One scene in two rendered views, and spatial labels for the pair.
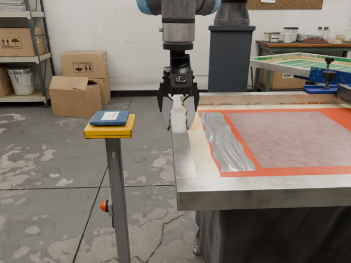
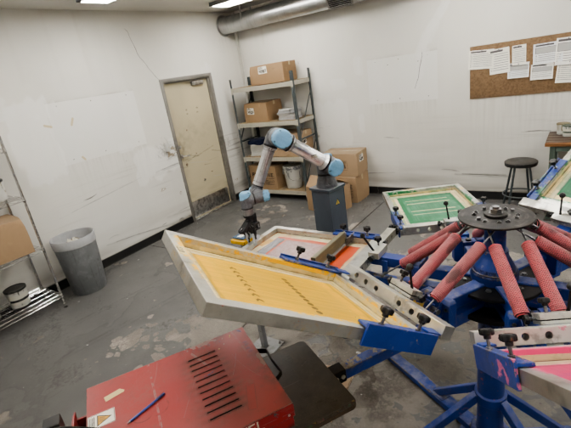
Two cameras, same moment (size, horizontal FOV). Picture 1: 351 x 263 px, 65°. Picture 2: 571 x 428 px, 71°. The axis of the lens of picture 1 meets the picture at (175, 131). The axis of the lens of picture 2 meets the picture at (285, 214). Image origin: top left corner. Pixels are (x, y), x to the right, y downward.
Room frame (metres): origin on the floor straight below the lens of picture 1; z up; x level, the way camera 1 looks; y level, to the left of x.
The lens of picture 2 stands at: (-1.05, -1.78, 2.02)
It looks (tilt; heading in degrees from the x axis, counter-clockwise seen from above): 20 degrees down; 40
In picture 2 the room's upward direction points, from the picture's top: 9 degrees counter-clockwise
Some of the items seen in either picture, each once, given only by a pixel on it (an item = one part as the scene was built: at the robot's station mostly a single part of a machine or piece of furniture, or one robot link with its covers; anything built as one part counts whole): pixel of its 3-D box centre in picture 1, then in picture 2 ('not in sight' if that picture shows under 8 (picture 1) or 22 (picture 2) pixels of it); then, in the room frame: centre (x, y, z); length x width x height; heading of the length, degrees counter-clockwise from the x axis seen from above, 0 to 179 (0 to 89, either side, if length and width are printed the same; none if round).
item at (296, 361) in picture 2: not in sight; (374, 353); (0.12, -1.13, 0.91); 1.34 x 0.40 x 0.08; 153
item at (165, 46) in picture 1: (177, 68); (251, 222); (0.68, -0.01, 1.12); 0.09 x 0.08 x 0.12; 3
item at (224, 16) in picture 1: (232, 12); (326, 178); (1.26, -0.24, 1.25); 0.15 x 0.15 x 0.10
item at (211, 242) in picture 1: (206, 205); not in sight; (0.65, -0.09, 0.74); 0.45 x 0.03 x 0.43; 3
